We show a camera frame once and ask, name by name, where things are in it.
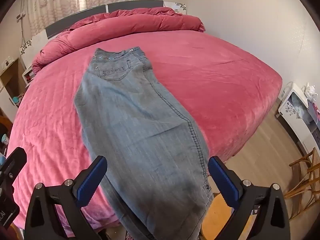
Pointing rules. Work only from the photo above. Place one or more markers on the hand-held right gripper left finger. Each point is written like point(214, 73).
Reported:
point(91, 182)

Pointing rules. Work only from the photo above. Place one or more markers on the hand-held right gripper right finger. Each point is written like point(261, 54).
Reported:
point(223, 182)

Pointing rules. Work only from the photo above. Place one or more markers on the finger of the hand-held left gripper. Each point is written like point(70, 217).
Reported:
point(15, 160)

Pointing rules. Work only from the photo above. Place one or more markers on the light blue denim pants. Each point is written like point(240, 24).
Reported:
point(140, 130)

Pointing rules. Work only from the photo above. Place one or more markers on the round wooden stool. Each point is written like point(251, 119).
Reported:
point(215, 222)

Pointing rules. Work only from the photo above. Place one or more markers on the small teal cup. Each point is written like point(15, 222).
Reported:
point(16, 100)

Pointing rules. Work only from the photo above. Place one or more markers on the white and wood wardrobe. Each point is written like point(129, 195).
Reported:
point(7, 97)

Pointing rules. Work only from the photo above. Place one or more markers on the white and grey nightstand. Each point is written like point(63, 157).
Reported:
point(27, 76)

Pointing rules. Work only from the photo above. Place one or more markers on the wooden chair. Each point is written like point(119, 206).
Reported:
point(310, 177)

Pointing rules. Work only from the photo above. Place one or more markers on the white floral cabinet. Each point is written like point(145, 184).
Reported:
point(290, 107)

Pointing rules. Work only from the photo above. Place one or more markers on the bed with pink sheet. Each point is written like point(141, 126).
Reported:
point(225, 80)

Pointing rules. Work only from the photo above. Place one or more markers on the pink box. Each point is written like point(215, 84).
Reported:
point(315, 111)

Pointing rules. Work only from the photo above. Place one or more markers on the white floral headboard panel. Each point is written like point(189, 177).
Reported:
point(32, 45)
point(175, 5)

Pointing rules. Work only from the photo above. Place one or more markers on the white teapot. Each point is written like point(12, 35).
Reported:
point(309, 90)

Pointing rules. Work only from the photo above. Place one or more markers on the red duvet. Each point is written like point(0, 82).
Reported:
point(125, 27)

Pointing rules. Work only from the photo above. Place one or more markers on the grey headboard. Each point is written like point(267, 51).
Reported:
point(135, 6)

